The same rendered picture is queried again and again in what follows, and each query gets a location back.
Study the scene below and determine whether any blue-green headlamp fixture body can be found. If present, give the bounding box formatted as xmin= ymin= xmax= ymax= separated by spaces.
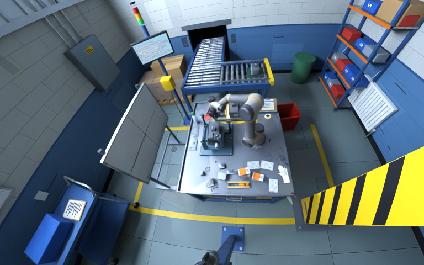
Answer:
xmin=199 ymin=121 xmax=234 ymax=157

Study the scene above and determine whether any grey aiming screen board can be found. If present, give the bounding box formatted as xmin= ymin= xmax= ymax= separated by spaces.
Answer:
xmin=99 ymin=82 xmax=170 ymax=185

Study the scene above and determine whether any blue roller conveyor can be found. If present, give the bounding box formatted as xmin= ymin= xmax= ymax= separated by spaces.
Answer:
xmin=181 ymin=34 xmax=272 ymax=108

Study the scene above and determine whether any wooden pallet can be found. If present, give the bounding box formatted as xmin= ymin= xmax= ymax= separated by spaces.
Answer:
xmin=157 ymin=95 xmax=193 ymax=107

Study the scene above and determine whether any yellow control box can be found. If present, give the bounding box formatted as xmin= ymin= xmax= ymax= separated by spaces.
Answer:
xmin=160 ymin=75 xmax=177 ymax=92

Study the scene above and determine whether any green flat tray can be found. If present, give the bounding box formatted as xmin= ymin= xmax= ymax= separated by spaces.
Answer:
xmin=246 ymin=64 xmax=267 ymax=79

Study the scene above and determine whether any brown clipboard with paper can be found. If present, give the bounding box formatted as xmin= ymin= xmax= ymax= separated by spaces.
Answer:
xmin=259 ymin=97 xmax=278 ymax=113

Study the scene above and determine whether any small cardboard box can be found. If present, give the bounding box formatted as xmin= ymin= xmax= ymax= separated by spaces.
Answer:
xmin=150 ymin=54 xmax=188 ymax=80

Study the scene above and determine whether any yellow conveyor end stop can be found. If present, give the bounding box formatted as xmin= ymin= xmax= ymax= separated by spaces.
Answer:
xmin=263 ymin=57 xmax=275 ymax=87

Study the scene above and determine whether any red bin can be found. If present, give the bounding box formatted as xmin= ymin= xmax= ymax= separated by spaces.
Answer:
xmin=277 ymin=103 xmax=303 ymax=132

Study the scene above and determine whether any dark conveyor tunnel housing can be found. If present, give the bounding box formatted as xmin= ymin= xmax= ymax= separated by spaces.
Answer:
xmin=181 ymin=19 xmax=232 ymax=61

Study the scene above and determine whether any black framed monitor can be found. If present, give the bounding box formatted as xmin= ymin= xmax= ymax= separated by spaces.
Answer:
xmin=130 ymin=30 xmax=175 ymax=66

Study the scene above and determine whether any white glove pair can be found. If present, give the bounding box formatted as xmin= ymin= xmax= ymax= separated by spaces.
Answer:
xmin=277 ymin=165 xmax=291 ymax=184

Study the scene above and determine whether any green drum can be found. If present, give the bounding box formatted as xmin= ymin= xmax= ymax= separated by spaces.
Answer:
xmin=290 ymin=51 xmax=317 ymax=86

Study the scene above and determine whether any red yellow green signal tower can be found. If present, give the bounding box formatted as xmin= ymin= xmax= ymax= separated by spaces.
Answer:
xmin=131 ymin=6 xmax=151 ymax=38

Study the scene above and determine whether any red box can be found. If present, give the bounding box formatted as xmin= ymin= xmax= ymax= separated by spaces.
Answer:
xmin=341 ymin=26 xmax=363 ymax=42
xmin=335 ymin=58 xmax=354 ymax=72
xmin=330 ymin=84 xmax=347 ymax=99

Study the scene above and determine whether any blue orange shelf unit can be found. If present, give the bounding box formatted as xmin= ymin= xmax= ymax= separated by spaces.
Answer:
xmin=318 ymin=0 xmax=424 ymax=112

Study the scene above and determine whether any white louvred radiator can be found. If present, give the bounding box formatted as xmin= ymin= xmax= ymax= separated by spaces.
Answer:
xmin=347 ymin=75 xmax=400 ymax=138

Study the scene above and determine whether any blue trolley cart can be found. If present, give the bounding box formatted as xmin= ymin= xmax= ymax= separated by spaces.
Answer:
xmin=24 ymin=176 xmax=140 ymax=265

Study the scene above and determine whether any wooden clipboard with paper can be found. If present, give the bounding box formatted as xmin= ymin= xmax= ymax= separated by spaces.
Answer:
xmin=62 ymin=199 xmax=88 ymax=222

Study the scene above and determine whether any yellow black striped barrier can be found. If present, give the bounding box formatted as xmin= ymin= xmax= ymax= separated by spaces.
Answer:
xmin=300 ymin=138 xmax=424 ymax=228

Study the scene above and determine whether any plain blue box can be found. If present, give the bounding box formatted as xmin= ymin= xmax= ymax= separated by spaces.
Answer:
xmin=24 ymin=213 xmax=75 ymax=265

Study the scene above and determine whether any large brown cardboard box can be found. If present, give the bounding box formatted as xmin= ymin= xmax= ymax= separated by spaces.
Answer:
xmin=375 ymin=0 xmax=424 ymax=28

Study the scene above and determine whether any grey screen stand frame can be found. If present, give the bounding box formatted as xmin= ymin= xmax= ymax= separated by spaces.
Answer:
xmin=149 ymin=126 xmax=182 ymax=190

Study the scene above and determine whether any grey electrical wall cabinet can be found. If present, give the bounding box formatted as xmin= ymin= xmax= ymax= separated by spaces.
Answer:
xmin=63 ymin=34 xmax=121 ymax=93

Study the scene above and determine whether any blue post with foot plate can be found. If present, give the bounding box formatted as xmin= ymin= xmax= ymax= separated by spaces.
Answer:
xmin=195 ymin=225 xmax=245 ymax=265

